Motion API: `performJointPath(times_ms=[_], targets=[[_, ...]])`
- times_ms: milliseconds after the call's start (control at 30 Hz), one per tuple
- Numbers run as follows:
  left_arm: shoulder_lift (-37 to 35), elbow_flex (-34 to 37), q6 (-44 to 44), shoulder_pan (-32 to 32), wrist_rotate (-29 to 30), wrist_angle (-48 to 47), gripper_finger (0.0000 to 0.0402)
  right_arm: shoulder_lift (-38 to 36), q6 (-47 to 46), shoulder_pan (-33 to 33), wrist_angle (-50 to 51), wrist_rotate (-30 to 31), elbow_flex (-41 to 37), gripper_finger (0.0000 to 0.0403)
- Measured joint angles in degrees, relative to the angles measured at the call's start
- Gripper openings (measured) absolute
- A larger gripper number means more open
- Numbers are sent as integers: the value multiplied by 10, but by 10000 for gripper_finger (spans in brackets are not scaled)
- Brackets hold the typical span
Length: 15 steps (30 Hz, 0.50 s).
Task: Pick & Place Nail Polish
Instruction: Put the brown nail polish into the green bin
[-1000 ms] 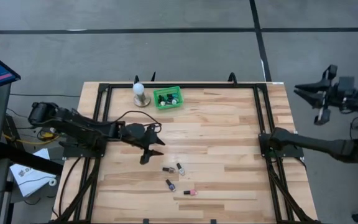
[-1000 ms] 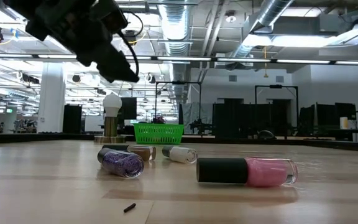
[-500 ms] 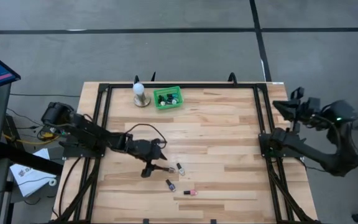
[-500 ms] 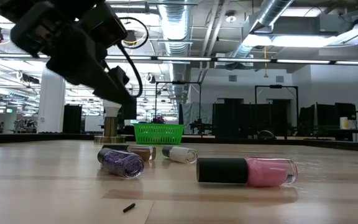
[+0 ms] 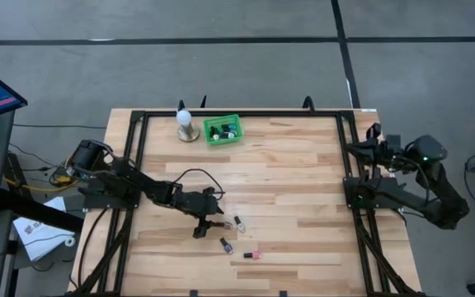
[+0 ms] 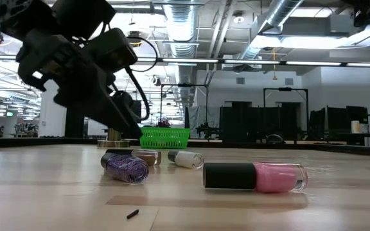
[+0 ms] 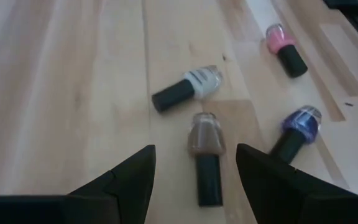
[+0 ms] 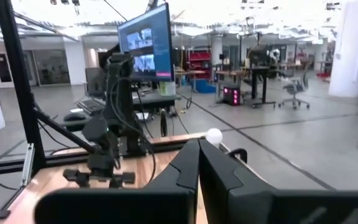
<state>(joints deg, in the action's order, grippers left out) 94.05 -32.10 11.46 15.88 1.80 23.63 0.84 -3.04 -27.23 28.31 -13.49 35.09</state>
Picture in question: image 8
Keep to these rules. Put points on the computer monitor with blue screen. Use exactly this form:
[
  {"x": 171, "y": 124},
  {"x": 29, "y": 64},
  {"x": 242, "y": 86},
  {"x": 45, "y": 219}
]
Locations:
[{"x": 157, "y": 46}]

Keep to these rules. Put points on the blue bin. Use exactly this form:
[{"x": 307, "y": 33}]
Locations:
[{"x": 205, "y": 87}]

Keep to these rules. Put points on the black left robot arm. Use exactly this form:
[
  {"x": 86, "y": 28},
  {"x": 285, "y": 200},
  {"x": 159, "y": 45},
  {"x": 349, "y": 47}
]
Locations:
[{"x": 121, "y": 93}]

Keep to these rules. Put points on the green and white cup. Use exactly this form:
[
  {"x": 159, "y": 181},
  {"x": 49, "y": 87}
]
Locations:
[{"x": 167, "y": 88}]

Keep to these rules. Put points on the computer tower with pink lights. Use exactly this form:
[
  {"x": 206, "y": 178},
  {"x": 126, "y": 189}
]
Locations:
[{"x": 230, "y": 96}]

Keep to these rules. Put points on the black background machine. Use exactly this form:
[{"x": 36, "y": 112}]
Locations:
[{"x": 259, "y": 56}]

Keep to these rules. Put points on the office chair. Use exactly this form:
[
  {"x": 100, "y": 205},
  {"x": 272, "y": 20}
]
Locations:
[{"x": 294, "y": 88}]

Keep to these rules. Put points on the black standing desk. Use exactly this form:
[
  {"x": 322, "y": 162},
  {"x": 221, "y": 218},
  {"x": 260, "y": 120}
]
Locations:
[{"x": 258, "y": 87}]

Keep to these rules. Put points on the silver frame bracket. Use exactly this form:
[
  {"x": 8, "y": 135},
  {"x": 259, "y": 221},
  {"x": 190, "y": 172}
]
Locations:
[{"x": 27, "y": 165}]

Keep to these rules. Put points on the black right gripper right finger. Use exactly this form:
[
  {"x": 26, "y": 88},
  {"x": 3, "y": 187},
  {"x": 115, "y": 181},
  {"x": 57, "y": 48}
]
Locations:
[{"x": 259, "y": 207}]

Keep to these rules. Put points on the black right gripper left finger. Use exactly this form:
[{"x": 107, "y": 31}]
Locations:
[{"x": 120, "y": 207}]

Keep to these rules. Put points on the dark operator desk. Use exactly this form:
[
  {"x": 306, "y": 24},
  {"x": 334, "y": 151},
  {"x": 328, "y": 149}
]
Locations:
[{"x": 154, "y": 99}]

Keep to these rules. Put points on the black aluminium table frame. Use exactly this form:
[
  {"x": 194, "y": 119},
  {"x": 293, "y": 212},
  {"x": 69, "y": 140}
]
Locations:
[{"x": 20, "y": 77}]

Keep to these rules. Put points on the black keyboard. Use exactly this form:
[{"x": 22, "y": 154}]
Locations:
[{"x": 90, "y": 106}]

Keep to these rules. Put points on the white bulb on brass stand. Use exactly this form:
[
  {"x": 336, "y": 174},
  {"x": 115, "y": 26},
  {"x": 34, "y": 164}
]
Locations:
[{"x": 213, "y": 136}]

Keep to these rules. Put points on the black wheel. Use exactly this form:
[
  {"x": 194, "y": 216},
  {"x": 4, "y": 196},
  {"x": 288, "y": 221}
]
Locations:
[{"x": 163, "y": 124}]

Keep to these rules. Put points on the red shelf unit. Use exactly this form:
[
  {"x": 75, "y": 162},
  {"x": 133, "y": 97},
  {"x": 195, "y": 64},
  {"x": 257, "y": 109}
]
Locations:
[{"x": 199, "y": 63}]

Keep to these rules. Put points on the black computer mouse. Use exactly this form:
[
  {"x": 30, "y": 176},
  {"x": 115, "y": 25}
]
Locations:
[{"x": 75, "y": 116}]

